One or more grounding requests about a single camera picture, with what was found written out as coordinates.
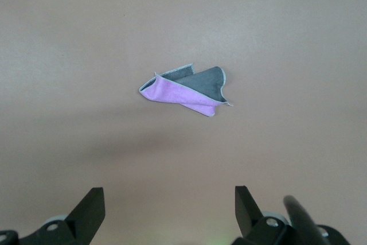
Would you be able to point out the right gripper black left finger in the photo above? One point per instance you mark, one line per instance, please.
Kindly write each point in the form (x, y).
(86, 216)

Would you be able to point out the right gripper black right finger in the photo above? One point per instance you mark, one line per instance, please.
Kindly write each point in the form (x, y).
(248, 216)

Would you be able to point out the purple and grey towel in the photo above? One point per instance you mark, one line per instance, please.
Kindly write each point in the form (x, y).
(172, 95)

